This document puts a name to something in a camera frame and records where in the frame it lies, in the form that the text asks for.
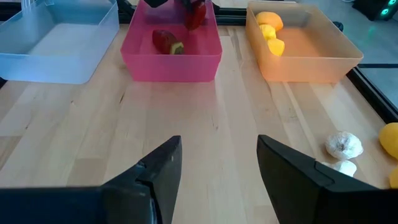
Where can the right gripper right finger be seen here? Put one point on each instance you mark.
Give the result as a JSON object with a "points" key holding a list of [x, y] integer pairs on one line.
{"points": [[304, 193]]}

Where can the yellow lemon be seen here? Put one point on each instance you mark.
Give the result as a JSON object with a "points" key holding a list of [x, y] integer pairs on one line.
{"points": [[267, 32], [276, 46], [395, 177], [389, 140]]}

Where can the pink plastic basket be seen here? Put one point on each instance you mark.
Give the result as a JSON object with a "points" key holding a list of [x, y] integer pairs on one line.
{"points": [[171, 68]]}

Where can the orange-yellow lemon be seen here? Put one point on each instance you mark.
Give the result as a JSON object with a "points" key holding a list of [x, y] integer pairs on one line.
{"points": [[269, 20]]}

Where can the white garlic bulb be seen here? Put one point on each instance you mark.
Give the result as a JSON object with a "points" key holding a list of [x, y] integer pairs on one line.
{"points": [[346, 168], [343, 145]]}

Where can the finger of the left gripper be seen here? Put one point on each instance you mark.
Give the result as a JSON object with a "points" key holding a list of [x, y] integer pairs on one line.
{"points": [[210, 3], [155, 2]]}

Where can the clear plastic basket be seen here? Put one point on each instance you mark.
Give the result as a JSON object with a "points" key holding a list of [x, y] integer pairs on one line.
{"points": [[62, 46]]}

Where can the black computer green lights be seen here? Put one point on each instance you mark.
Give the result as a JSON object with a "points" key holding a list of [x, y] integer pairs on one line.
{"points": [[373, 7]]}

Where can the red pepper green stem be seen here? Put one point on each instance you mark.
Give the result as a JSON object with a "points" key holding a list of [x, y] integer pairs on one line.
{"points": [[164, 42], [196, 15]]}

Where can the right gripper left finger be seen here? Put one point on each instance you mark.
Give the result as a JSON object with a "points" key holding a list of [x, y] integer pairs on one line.
{"points": [[149, 193]]}

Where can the orange plastic basket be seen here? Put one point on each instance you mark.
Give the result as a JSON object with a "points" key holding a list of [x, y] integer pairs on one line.
{"points": [[311, 67]]}

